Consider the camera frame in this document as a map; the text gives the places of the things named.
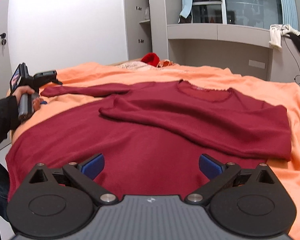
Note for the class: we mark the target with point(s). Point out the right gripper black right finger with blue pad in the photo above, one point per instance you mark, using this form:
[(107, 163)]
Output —
[(242, 202)]

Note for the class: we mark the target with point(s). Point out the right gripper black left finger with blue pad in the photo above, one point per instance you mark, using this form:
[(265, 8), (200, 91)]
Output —
[(57, 203)]

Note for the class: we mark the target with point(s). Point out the dark red knit sweater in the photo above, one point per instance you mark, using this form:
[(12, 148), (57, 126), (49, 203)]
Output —
[(152, 135)]

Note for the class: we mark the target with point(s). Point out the black sleeved forearm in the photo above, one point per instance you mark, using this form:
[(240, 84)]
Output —
[(8, 116)]

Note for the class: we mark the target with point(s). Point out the person's left hand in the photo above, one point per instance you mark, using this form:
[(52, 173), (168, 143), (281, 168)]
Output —
[(20, 91)]

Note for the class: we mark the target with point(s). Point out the orange bed blanket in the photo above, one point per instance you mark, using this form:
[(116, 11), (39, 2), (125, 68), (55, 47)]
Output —
[(274, 93)]

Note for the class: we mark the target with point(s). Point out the pink patterned pillow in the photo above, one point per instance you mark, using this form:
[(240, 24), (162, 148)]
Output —
[(138, 64)]

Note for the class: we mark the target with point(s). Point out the bright red small garment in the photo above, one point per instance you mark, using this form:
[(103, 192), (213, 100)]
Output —
[(151, 58)]

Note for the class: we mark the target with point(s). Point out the grey built-in shelf unit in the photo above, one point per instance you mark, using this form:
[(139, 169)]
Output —
[(152, 26)]

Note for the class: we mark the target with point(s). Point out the black cloth on ledge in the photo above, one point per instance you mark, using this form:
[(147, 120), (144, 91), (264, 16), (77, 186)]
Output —
[(294, 37)]

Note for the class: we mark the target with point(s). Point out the white cloth on ledge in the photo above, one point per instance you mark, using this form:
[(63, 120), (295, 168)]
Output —
[(276, 31)]

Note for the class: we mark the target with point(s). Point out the wall socket plate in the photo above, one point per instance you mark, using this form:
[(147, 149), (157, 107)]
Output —
[(257, 64)]

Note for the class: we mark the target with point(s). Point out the window with metal frame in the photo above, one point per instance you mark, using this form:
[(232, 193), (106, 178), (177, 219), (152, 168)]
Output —
[(252, 13)]

